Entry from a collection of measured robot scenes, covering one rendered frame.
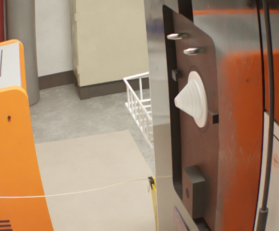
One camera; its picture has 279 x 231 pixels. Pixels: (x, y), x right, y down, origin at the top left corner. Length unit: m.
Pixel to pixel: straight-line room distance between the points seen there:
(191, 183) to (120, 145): 1.01
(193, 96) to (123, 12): 3.15
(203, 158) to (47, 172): 0.95
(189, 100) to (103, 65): 3.22
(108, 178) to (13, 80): 0.58
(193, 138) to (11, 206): 0.47
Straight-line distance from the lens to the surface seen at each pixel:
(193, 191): 0.70
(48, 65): 4.20
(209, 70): 0.62
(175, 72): 0.72
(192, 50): 0.62
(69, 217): 1.38
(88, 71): 3.86
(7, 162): 1.04
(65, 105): 3.91
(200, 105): 0.65
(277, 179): 0.45
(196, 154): 0.72
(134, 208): 1.40
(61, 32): 4.14
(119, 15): 3.80
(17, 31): 3.81
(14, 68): 1.11
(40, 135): 3.52
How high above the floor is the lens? 1.46
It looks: 24 degrees down
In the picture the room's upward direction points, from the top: 4 degrees counter-clockwise
